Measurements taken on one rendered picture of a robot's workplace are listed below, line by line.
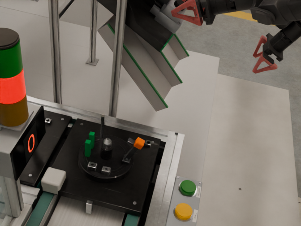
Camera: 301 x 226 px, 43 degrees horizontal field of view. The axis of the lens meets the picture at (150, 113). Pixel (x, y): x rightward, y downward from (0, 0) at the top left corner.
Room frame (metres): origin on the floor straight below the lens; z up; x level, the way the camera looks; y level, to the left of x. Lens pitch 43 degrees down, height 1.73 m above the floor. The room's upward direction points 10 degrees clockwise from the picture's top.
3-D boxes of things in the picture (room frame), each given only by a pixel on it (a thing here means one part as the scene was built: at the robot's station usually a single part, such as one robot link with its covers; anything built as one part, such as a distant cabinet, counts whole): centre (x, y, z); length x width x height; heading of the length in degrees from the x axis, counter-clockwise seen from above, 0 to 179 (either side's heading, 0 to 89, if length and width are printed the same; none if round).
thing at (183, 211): (0.51, -0.12, 0.96); 0.04 x 0.04 x 0.02
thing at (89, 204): (0.49, 0.10, 0.95); 0.01 x 0.01 x 0.04; 85
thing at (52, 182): (0.53, 0.20, 0.97); 0.05 x 0.05 x 0.04; 85
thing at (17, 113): (0.44, 0.22, 1.28); 0.05 x 0.05 x 0.05
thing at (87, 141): (0.61, 0.13, 1.01); 0.01 x 0.01 x 0.05; 85
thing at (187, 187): (0.58, -0.12, 0.96); 0.04 x 0.04 x 0.02
